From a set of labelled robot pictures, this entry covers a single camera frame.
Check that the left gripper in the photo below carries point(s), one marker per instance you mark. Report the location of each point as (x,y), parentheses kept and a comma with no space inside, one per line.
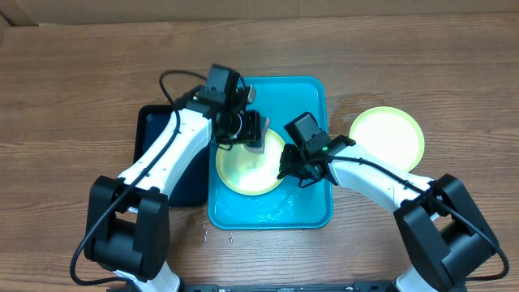
(253,134)

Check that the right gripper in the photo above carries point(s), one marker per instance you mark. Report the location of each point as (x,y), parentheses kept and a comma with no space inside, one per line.
(291,169)

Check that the yellow-green plate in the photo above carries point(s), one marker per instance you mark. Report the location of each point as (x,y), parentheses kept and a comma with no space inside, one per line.
(251,173)
(391,135)

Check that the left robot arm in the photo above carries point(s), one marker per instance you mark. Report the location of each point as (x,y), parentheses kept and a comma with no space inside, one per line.
(127,229)

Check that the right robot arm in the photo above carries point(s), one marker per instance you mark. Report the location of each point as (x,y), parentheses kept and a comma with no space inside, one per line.
(445,234)

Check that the teal plastic tray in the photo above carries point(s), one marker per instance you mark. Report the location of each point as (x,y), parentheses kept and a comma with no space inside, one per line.
(284,205)

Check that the black water tray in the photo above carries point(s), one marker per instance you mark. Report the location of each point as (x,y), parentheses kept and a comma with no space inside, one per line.
(191,189)

